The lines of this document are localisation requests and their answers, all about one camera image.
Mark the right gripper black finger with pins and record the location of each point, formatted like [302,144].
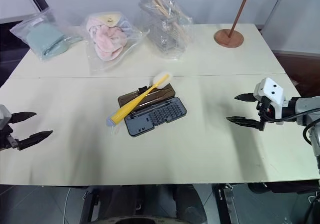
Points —
[246,97]
[243,121]

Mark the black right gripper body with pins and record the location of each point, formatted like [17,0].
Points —
[262,107]

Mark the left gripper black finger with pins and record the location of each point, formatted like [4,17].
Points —
[23,117]
[35,139]

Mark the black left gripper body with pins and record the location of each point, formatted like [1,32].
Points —
[7,140]

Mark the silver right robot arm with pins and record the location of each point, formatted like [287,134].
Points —
[306,108]

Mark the dark grey tool case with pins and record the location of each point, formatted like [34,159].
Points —
[160,115]

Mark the brown wooden stand round base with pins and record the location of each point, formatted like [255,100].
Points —
[228,38]

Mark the green folded towel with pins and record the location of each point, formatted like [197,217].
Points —
[46,39]

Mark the clear bag with green towel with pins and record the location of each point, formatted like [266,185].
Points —
[40,33]

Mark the yellow brush with white sponge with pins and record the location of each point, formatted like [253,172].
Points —
[135,104]

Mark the pink fluffy towel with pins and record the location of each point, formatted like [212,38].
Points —
[108,42]

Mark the clear bag with pink towels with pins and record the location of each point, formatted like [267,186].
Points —
[110,43]

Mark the wooden utensils bundle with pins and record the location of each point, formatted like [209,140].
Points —
[167,9]

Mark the dark rounded shape under table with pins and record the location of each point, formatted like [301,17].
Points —
[150,204]

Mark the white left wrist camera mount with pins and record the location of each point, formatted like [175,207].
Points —
[4,115]

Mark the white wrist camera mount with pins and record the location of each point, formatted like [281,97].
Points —
[271,90]
[4,115]

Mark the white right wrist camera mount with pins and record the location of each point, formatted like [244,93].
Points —
[271,90]

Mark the metal table leg frame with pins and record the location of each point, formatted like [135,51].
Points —
[226,204]
[90,205]

